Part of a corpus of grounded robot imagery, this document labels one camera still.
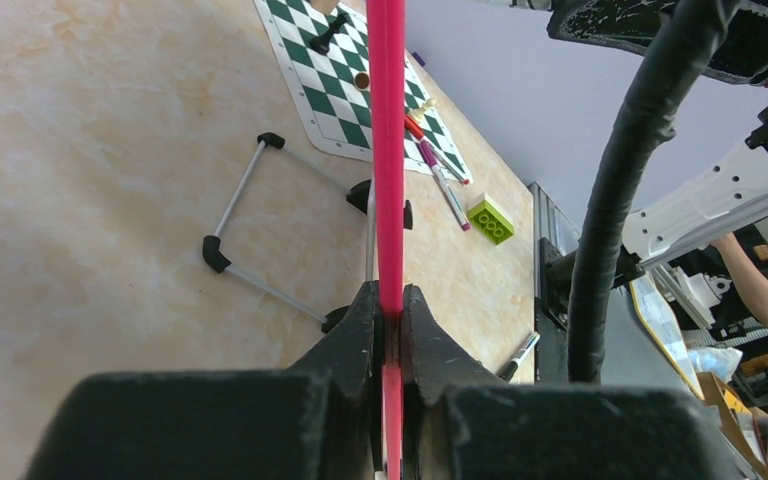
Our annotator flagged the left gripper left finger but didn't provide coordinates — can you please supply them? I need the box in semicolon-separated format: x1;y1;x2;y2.
25;282;382;479

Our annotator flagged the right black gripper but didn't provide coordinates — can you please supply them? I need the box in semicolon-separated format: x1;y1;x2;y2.
547;1;768;87

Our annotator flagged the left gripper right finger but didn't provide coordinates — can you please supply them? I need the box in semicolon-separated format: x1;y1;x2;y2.
401;285;741;479

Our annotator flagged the white board with pink frame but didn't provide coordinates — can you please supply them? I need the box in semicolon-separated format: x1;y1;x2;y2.
366;1;405;479

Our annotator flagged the person forearm in background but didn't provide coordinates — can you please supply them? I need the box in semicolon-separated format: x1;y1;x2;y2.
711;233;768;327

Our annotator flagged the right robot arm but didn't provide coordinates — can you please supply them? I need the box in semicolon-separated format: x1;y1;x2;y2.
548;1;768;266

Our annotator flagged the left black whiteboard foot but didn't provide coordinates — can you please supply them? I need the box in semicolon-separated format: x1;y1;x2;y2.
321;305;350;334

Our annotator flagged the black whiteboard foot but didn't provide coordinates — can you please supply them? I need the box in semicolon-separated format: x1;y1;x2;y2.
345;179;414;231
321;305;350;334

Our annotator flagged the right black whiteboard foot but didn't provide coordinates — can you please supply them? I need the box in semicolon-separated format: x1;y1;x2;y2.
345;179;414;231

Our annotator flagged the black capped marker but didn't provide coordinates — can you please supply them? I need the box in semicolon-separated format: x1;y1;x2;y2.
497;331;541;382

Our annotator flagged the green white toy brick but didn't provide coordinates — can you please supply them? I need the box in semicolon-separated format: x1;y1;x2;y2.
467;192;516;245

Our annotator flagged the pink purple marker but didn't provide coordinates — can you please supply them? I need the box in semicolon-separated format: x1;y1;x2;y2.
418;140;471;231

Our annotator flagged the cardboard box in background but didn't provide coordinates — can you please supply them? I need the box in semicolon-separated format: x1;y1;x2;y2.
696;372;768;479

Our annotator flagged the red marker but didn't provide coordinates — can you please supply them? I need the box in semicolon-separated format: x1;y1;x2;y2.
404;114;470;185

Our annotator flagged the purple toy block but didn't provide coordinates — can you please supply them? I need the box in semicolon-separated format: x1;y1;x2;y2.
411;51;426;67

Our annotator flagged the green white chessboard mat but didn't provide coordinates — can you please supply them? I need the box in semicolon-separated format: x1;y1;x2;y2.
253;0;473;181

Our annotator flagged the black chess pawn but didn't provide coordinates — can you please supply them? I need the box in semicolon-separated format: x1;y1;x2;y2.
309;12;349;55

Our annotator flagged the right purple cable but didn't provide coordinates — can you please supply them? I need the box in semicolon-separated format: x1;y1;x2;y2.
566;0;743;386

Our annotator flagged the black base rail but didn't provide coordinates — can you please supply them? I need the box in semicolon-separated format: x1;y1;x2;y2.
535;237;643;383

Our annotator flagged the metal whiteboard stand frame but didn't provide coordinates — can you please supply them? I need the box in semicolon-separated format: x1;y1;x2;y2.
201;131;377;327

